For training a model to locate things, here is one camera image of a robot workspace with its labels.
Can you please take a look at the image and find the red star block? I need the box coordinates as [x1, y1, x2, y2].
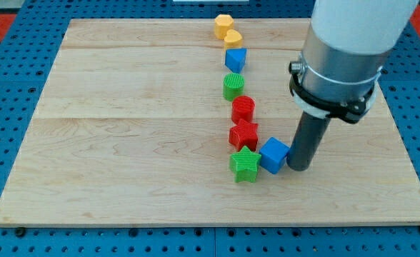
[229, 119, 259, 151]

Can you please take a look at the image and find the blue triangle block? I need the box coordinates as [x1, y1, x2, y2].
[225, 48, 247, 74]

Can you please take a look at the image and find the yellow heart block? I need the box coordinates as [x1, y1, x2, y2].
[224, 29, 244, 49]

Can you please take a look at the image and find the blue cube block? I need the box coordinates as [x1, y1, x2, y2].
[259, 137, 290, 174]

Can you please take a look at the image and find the dark grey cylindrical pointer tool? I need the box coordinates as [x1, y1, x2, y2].
[286, 112, 331, 171]

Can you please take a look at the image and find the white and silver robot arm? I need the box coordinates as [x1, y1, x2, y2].
[289, 0, 419, 124]

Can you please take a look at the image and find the green cylinder block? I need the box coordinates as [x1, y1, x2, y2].
[223, 73, 245, 101]

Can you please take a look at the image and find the yellow hexagon block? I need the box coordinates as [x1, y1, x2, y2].
[214, 14, 234, 39]

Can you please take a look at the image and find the light wooden board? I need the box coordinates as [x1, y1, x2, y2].
[0, 19, 420, 228]

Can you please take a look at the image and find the green star block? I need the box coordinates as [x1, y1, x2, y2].
[229, 146, 261, 183]

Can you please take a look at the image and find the red cylinder block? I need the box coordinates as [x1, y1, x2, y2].
[231, 96, 256, 124]

